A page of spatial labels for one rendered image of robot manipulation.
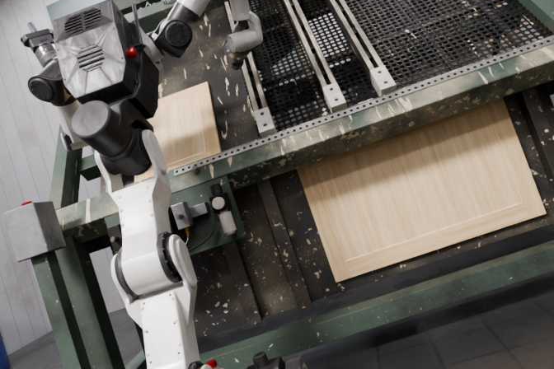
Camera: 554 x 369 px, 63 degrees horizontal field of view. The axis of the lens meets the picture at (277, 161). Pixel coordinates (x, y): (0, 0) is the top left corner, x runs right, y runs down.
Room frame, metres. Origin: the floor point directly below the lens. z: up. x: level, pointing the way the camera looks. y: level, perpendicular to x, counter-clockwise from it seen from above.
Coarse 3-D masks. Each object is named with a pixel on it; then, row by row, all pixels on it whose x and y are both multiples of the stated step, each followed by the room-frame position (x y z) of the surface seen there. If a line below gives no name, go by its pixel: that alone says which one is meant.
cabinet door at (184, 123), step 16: (176, 96) 2.08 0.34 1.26; (192, 96) 2.06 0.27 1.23; (208, 96) 2.03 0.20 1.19; (160, 112) 2.05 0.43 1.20; (176, 112) 2.02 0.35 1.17; (192, 112) 2.00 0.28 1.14; (208, 112) 1.97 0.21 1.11; (160, 128) 1.99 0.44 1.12; (176, 128) 1.96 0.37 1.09; (192, 128) 1.94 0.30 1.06; (208, 128) 1.91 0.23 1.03; (160, 144) 1.93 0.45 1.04; (176, 144) 1.91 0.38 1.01; (192, 144) 1.88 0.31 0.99; (208, 144) 1.86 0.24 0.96; (176, 160) 1.86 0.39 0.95; (192, 160) 1.83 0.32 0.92; (144, 176) 1.84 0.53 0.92
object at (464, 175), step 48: (384, 144) 1.91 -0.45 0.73; (432, 144) 1.90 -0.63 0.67; (480, 144) 1.89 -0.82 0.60; (336, 192) 1.93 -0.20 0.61; (384, 192) 1.92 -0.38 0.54; (432, 192) 1.91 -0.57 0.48; (480, 192) 1.90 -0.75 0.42; (528, 192) 1.88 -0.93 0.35; (336, 240) 1.93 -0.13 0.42; (384, 240) 1.92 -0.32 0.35; (432, 240) 1.91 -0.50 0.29
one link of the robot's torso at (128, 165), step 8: (136, 128) 1.35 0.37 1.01; (136, 136) 1.31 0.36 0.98; (136, 144) 1.30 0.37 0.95; (128, 152) 1.28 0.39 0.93; (136, 152) 1.30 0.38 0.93; (144, 152) 1.33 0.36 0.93; (104, 160) 1.31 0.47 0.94; (112, 160) 1.29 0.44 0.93; (120, 160) 1.29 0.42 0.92; (128, 160) 1.30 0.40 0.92; (136, 160) 1.32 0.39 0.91; (144, 160) 1.34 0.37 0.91; (112, 168) 1.33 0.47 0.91; (120, 168) 1.33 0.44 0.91; (128, 168) 1.34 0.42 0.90; (136, 168) 1.36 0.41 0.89; (144, 168) 1.37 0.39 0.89
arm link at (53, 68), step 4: (56, 60) 1.53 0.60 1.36; (48, 64) 1.51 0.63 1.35; (52, 64) 1.51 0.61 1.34; (56, 64) 1.51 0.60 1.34; (44, 68) 1.49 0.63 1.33; (48, 68) 1.49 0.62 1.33; (52, 68) 1.49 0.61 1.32; (56, 68) 1.50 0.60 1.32; (40, 72) 1.46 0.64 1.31; (44, 72) 1.46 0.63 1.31; (48, 72) 1.47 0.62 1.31; (52, 72) 1.48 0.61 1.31; (56, 72) 1.49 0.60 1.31; (48, 76) 1.46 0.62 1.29; (52, 76) 1.47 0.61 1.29; (72, 96) 1.57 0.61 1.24; (68, 100) 1.56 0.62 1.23; (72, 100) 1.57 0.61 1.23; (52, 104) 1.57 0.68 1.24; (64, 104) 1.56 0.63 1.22; (68, 104) 1.57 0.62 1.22
